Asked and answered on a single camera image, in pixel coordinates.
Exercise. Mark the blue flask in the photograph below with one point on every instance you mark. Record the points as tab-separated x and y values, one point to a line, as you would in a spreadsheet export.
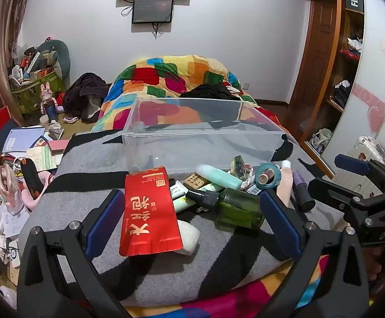
51	111

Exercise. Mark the colourful patchwork quilt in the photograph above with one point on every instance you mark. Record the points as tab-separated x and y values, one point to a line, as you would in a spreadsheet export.
166	69

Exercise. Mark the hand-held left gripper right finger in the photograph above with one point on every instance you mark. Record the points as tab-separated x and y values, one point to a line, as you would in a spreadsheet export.
278	222

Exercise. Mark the light blue notebook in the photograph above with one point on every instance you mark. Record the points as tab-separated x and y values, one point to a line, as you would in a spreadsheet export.
21	139

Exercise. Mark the white handbag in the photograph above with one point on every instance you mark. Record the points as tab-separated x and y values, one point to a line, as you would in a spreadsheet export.
320	140

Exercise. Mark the white barcode label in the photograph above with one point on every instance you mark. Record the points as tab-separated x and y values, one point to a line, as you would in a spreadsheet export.
253	189

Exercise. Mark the white sliding wardrobe door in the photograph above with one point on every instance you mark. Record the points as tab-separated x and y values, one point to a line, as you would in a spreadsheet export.
378	82

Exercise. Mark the black clothing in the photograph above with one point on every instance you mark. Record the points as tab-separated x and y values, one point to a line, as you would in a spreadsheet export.
212	91

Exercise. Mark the green storage box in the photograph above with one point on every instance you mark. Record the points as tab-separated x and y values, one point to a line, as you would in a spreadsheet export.
30	96

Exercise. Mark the red foil packet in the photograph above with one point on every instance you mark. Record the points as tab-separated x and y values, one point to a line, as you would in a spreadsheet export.
146	212

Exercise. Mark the green patterned booklet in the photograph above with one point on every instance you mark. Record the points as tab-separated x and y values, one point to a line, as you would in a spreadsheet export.
43	159

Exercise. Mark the purple capped dark bottle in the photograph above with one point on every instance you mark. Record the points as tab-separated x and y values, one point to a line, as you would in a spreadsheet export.
303	195

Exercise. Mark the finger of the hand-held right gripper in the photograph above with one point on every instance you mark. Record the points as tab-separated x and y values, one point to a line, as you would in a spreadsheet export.
328	193
350	165

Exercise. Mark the wooden door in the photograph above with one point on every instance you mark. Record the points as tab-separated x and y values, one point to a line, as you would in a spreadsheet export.
311	56

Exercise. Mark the white tube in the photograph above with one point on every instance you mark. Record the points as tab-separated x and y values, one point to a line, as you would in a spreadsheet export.
179	189

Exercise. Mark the pink rabbit toy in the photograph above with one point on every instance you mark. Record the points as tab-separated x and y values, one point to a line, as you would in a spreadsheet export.
47	89

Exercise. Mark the green spray bottle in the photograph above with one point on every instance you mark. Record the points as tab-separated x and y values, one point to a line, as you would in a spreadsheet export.
239	207

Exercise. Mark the black orange tool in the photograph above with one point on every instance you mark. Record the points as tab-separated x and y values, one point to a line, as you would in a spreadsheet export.
33	179

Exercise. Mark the grey neck pillow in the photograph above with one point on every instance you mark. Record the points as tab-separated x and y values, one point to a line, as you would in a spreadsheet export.
63	56

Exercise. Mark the black box white print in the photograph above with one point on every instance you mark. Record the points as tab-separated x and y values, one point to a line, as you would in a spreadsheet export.
354	0

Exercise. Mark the wooden wardrobe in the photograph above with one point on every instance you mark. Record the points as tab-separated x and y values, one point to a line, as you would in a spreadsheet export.
340	23

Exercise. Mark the mint green tube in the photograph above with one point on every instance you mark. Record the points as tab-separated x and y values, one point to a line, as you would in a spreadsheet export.
222	177

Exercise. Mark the white wall socket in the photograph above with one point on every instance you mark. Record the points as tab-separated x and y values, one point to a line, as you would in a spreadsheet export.
246	85

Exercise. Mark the person's right hand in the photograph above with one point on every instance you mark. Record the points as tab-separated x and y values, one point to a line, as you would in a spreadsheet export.
375	265

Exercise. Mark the grey black striped blanket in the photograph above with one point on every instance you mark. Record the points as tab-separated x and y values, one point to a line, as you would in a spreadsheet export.
146	281

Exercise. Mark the dark brown clothing heap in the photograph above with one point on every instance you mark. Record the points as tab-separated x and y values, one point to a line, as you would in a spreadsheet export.
86	89

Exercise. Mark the small wall monitor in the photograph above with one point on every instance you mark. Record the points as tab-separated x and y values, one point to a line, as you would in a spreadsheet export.
152	10

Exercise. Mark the teal tape roll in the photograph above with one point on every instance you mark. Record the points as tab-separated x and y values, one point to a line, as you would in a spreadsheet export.
277	172

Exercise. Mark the pale pink tube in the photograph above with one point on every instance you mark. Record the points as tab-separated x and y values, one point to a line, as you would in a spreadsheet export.
285	185

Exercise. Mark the pale green tube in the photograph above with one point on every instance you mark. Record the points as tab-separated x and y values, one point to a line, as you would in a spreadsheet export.
182	203

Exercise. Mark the clear plastic storage box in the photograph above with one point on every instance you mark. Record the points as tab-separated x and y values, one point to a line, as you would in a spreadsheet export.
195	139

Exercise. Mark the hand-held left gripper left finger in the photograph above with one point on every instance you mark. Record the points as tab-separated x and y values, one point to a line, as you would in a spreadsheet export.
108	218

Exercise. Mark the pink book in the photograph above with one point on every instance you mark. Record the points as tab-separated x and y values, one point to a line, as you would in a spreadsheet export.
58	145

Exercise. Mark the striped curtain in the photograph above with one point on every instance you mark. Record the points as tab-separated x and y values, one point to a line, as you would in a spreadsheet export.
0	39

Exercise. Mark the small brown box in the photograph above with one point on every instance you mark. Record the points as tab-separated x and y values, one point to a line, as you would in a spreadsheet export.
195	180

